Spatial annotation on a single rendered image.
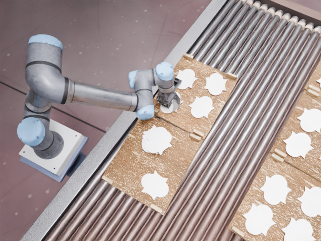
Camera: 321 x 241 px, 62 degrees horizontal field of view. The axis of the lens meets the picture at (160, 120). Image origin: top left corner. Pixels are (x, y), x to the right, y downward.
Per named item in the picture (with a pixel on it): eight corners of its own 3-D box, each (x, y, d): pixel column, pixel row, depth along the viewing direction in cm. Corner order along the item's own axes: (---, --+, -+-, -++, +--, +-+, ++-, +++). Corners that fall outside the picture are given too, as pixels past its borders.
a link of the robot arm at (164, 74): (152, 61, 112) (172, 59, 112) (155, 75, 122) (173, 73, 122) (154, 77, 109) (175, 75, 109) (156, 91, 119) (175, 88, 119)
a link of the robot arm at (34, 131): (27, 152, 129) (13, 143, 116) (30, 126, 134) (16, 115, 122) (52, 149, 129) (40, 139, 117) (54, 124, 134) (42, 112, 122)
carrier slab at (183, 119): (146, 110, 145) (145, 109, 144) (183, 55, 158) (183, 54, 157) (204, 140, 137) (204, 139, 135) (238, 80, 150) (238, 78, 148)
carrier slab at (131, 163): (101, 179, 132) (100, 178, 130) (144, 112, 145) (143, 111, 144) (163, 215, 123) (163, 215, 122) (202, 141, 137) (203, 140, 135)
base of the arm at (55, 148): (28, 150, 140) (19, 144, 130) (48, 127, 145) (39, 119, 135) (50, 165, 136) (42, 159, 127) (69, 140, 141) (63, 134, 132)
